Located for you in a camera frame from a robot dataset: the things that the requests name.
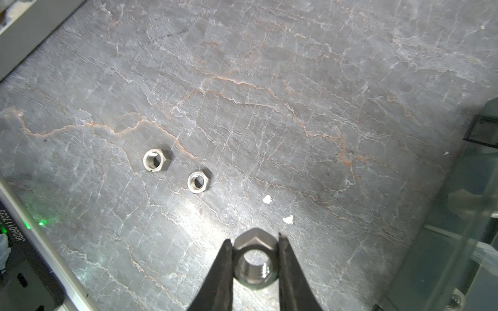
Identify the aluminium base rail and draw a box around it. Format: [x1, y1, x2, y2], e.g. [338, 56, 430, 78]
[1, 180, 98, 310]

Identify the silver hex nut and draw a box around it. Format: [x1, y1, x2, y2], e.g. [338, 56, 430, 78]
[444, 288, 466, 311]
[187, 171, 210, 194]
[233, 228, 279, 290]
[143, 149, 171, 172]

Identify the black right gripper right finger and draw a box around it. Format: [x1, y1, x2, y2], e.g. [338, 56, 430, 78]
[278, 233, 322, 311]

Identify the green plastic organizer box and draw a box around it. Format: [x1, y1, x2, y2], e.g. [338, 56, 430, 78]
[374, 99, 497, 310]

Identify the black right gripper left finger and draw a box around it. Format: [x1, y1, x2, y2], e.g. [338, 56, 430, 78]
[188, 239, 233, 311]

